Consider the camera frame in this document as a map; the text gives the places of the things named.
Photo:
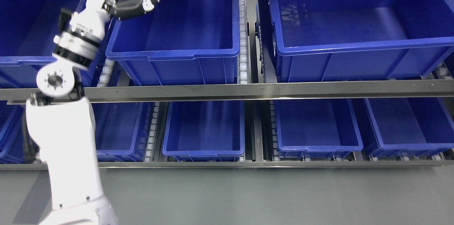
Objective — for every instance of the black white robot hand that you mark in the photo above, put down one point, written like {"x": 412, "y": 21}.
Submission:
{"x": 120, "y": 1}

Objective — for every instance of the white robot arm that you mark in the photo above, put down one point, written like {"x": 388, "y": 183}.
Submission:
{"x": 60, "y": 120}

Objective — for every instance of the blue bin upper left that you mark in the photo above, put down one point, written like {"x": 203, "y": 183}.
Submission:
{"x": 27, "y": 30}

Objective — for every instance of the blue bin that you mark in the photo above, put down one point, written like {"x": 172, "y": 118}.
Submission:
{"x": 181, "y": 42}
{"x": 406, "y": 127}
{"x": 360, "y": 40}
{"x": 122, "y": 130}
{"x": 200, "y": 131}
{"x": 27, "y": 30}
{"x": 316, "y": 128}

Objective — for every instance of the blue bin lower left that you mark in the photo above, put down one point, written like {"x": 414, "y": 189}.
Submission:
{"x": 122, "y": 130}

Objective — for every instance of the blue bin upper middle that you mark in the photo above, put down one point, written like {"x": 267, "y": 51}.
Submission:
{"x": 181, "y": 42}

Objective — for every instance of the blue bin lower middle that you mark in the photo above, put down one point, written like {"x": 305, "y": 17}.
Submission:
{"x": 200, "y": 131}

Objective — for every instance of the white roller track middle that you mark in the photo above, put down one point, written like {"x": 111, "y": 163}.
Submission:
{"x": 243, "y": 75}

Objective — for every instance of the blue bin upper right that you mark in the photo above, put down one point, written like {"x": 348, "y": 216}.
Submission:
{"x": 360, "y": 40}

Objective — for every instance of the blue bin lower far right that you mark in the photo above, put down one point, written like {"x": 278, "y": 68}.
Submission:
{"x": 406, "y": 127}

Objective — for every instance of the steel shelf front rail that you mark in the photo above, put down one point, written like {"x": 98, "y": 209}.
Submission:
{"x": 308, "y": 90}

